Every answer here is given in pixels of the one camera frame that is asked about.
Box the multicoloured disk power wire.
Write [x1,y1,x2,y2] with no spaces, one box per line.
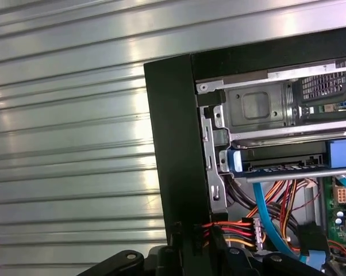
[193,217,267,256]

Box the multicoloured wire bundle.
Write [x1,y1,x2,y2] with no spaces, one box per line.
[227,178,328,248]

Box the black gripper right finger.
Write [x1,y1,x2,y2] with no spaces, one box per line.
[212,225,330,276]

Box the grey metal disk bay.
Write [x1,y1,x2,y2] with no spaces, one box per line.
[195,56,346,213]

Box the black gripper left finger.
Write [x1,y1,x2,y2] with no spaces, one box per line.
[75,221,184,276]

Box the green motherboard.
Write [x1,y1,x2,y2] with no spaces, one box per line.
[324,175,346,276]

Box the hard disk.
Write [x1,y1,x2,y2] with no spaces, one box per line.
[226,140,346,177]

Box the black open PC case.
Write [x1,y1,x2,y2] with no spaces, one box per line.
[143,25,346,276]

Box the blue disk data wire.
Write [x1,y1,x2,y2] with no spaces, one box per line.
[252,182,328,271]

